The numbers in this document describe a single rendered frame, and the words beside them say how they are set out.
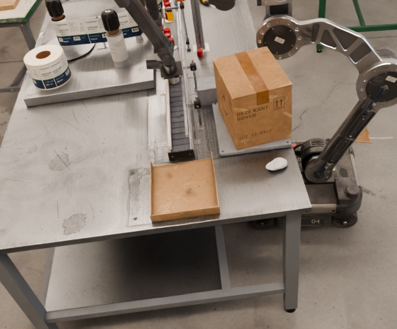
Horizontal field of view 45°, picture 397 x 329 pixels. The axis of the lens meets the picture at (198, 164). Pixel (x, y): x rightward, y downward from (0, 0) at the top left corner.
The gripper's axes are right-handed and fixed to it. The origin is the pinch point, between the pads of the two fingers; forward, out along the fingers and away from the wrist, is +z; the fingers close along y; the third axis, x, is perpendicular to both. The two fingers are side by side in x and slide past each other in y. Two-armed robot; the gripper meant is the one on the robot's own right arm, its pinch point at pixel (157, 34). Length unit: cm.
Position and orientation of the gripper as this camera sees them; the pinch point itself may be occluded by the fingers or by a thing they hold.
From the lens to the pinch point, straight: 252.8
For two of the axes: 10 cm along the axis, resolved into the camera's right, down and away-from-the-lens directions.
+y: 0.6, 7.0, -7.1
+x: 9.9, -1.2, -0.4
